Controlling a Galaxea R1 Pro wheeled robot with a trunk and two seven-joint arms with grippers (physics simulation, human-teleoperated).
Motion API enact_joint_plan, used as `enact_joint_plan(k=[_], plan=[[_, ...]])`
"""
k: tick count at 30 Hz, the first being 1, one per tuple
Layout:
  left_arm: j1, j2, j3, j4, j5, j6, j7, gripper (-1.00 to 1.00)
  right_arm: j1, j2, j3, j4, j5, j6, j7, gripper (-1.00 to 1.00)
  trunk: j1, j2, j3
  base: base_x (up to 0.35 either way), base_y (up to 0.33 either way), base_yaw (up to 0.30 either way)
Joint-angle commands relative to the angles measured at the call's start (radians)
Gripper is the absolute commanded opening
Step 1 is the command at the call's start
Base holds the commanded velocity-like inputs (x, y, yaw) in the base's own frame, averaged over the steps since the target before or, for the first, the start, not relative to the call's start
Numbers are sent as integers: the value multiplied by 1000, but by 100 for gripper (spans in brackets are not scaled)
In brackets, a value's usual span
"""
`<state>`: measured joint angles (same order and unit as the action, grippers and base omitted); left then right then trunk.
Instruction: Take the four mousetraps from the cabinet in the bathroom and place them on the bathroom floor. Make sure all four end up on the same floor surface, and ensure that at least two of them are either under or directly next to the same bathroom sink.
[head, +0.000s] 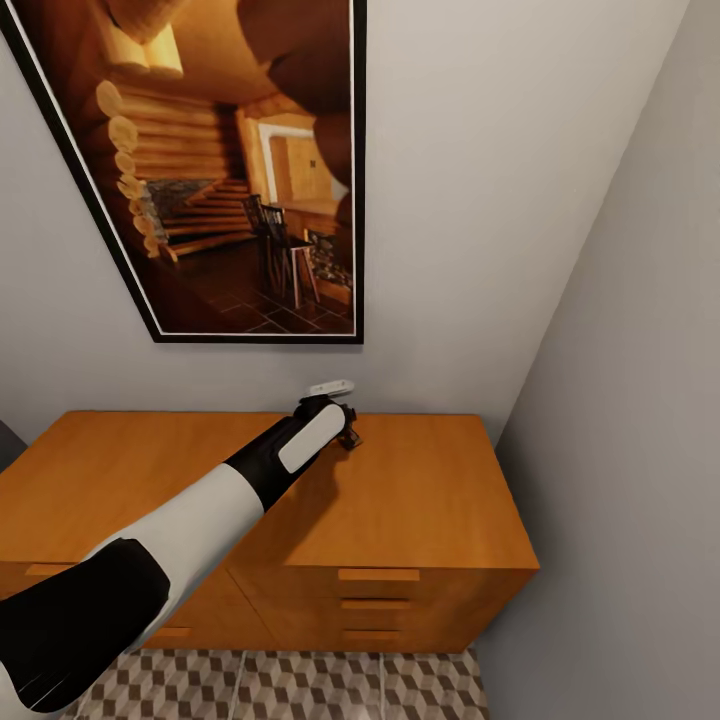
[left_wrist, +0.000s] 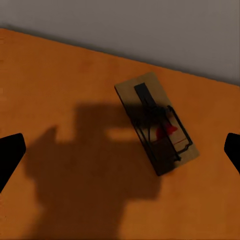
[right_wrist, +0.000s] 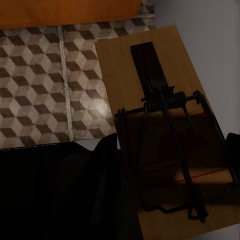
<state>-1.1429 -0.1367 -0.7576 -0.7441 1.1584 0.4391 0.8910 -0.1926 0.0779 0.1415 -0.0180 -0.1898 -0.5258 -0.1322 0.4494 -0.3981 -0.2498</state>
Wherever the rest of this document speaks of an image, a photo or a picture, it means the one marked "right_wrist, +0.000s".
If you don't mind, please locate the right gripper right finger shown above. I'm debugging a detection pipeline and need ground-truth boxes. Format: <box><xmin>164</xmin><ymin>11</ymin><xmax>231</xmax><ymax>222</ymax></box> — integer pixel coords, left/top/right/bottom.
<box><xmin>226</xmin><ymin>133</ymin><xmax>240</xmax><ymax>173</ymax></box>

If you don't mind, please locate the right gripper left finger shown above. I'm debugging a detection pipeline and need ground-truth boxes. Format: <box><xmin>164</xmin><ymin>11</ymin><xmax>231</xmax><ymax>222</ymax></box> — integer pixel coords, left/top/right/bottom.
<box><xmin>38</xmin><ymin>133</ymin><xmax>118</xmax><ymax>240</ymax></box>

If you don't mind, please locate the mousetrap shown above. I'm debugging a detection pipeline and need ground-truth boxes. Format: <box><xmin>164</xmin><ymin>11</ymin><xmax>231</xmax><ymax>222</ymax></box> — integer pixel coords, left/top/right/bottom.
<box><xmin>94</xmin><ymin>25</ymin><xmax>240</xmax><ymax>240</ymax></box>

